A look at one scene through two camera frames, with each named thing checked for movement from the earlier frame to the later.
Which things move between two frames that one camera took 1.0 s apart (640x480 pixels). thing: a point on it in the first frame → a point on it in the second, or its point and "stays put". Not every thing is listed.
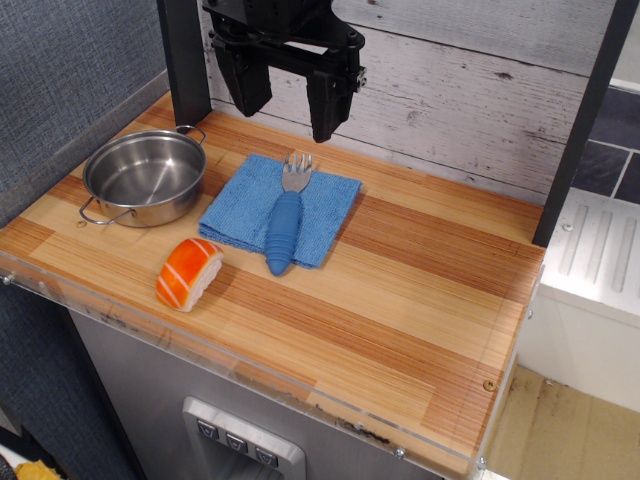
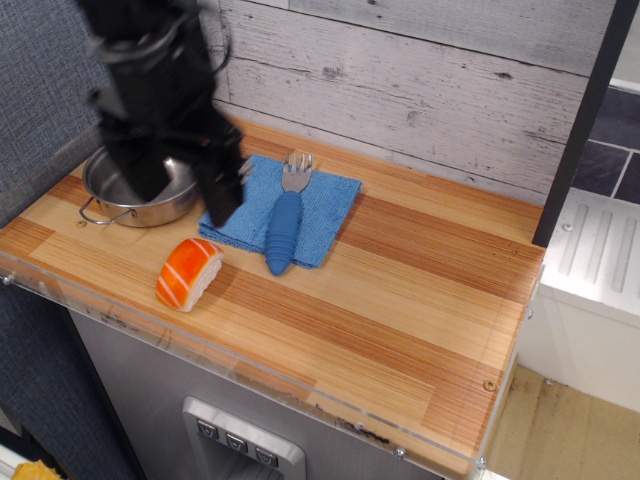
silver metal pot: [145, 178] stays put
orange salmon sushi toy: [188, 272] stays put
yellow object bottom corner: [37, 470] stays put
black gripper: [301, 35] → [160, 98]
